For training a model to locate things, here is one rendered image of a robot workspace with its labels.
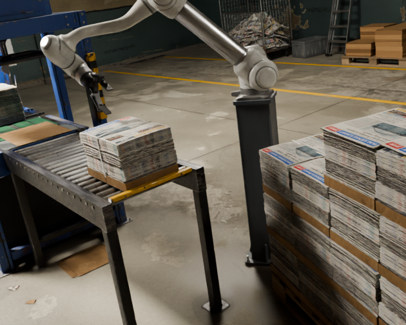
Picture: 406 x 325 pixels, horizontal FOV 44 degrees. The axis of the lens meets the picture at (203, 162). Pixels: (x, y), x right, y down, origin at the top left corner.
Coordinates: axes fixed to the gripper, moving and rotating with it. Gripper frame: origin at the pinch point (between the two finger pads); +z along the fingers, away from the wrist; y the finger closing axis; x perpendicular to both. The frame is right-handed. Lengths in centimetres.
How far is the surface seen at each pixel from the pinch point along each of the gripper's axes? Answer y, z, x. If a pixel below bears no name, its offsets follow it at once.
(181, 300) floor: 98, 62, -15
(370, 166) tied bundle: -41, 117, -28
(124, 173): 9.4, 38.0, 13.8
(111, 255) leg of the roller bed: 38, 55, 28
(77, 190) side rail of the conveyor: 29.5, 20.2, 26.6
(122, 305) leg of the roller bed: 62, 66, 28
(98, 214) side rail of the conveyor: 23, 43, 28
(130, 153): 2.5, 34.6, 9.0
